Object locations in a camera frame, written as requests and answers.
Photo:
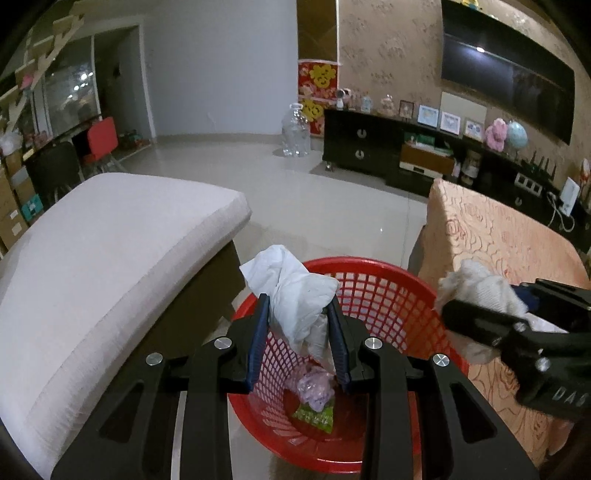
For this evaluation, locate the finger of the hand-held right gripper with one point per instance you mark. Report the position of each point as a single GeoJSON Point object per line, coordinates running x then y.
{"type": "Point", "coordinates": [480, 316]}
{"type": "Point", "coordinates": [563, 300]}

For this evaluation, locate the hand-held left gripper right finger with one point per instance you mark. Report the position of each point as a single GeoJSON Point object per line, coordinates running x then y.
{"type": "Point", "coordinates": [339, 346]}

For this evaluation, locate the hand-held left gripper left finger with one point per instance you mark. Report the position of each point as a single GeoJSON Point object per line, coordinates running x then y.
{"type": "Point", "coordinates": [258, 341]}

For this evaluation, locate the white cloth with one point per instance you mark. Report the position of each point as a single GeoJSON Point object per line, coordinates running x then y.
{"type": "Point", "coordinates": [480, 286]}

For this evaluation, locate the white tissue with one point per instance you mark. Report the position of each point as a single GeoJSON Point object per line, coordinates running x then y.
{"type": "Point", "coordinates": [295, 290]}

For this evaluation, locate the red plastic mesh basket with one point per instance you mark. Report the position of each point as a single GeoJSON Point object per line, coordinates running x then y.
{"type": "Point", "coordinates": [392, 295]}

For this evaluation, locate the green snack packet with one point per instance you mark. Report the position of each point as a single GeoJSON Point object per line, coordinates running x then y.
{"type": "Point", "coordinates": [314, 415]}

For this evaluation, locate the rose patterned tablecloth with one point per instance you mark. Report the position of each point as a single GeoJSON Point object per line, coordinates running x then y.
{"type": "Point", "coordinates": [485, 230]}

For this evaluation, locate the white power strip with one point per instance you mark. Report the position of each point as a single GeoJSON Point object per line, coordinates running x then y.
{"type": "Point", "coordinates": [528, 182]}

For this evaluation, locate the black router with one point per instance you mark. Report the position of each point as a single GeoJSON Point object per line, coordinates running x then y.
{"type": "Point", "coordinates": [539, 165]}

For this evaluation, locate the light blue globe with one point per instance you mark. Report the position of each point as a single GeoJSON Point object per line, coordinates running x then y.
{"type": "Point", "coordinates": [517, 134]}

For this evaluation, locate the white cushioned sofa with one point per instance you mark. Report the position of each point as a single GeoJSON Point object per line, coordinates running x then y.
{"type": "Point", "coordinates": [115, 240]}

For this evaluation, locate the pink plush toy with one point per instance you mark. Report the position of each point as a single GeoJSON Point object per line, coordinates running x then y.
{"type": "Point", "coordinates": [496, 134]}

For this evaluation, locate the black television cabinet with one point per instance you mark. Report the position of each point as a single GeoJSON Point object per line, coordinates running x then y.
{"type": "Point", "coordinates": [351, 138]}

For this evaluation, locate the clear water jug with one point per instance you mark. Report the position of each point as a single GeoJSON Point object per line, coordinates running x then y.
{"type": "Point", "coordinates": [295, 134]}

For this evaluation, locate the beige board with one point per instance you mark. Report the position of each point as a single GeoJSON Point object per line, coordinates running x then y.
{"type": "Point", "coordinates": [464, 100]}

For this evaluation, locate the glass dome ornament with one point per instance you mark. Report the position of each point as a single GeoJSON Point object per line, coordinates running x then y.
{"type": "Point", "coordinates": [387, 105]}

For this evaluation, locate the colourful floor toy set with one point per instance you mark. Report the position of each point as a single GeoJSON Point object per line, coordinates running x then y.
{"type": "Point", "coordinates": [134, 139]}

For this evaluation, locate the red chair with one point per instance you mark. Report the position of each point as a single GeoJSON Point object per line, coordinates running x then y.
{"type": "Point", "coordinates": [101, 138]}

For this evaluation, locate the black chair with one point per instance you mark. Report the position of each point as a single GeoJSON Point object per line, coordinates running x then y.
{"type": "Point", "coordinates": [53, 168]}

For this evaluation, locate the stack of cardboard boxes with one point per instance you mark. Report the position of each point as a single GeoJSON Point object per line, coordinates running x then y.
{"type": "Point", "coordinates": [14, 203]}

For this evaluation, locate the yellow plush toy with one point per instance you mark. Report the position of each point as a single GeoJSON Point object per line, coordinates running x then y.
{"type": "Point", "coordinates": [471, 2]}

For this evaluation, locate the white plastic bag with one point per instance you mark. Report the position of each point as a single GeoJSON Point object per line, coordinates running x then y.
{"type": "Point", "coordinates": [10, 143]}

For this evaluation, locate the wooden staircase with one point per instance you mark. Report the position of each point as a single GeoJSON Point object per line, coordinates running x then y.
{"type": "Point", "coordinates": [46, 50]}

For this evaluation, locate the white wall device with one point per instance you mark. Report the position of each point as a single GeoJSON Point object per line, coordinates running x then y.
{"type": "Point", "coordinates": [570, 194]}

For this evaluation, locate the grey picture frame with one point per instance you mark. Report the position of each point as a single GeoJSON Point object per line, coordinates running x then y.
{"type": "Point", "coordinates": [473, 129]}

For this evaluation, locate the white picture frame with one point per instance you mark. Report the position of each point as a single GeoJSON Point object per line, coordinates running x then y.
{"type": "Point", "coordinates": [450, 122]}

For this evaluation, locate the blue picture frame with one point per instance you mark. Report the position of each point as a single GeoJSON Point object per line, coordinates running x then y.
{"type": "Point", "coordinates": [428, 116]}

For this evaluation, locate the dark small picture frame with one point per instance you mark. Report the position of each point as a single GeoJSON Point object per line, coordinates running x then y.
{"type": "Point", "coordinates": [406, 109]}

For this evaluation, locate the wall television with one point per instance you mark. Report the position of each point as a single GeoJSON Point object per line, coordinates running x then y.
{"type": "Point", "coordinates": [508, 69]}

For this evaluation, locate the red festive wall poster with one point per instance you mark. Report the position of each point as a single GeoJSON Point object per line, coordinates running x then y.
{"type": "Point", "coordinates": [318, 78]}

